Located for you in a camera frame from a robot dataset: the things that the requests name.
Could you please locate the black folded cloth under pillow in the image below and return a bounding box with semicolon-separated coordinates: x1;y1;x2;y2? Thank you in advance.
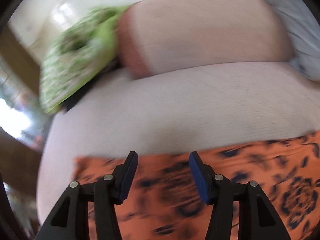
61;57;121;112

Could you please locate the green white patterned pillow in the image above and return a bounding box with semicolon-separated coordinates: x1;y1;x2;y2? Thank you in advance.
40;6;128;114

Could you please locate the light blue pillow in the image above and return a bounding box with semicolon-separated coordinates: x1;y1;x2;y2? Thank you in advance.
265;0;319;82

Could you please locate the pink quilted bolster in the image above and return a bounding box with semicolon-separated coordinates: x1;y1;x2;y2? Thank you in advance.
117;0;293;79

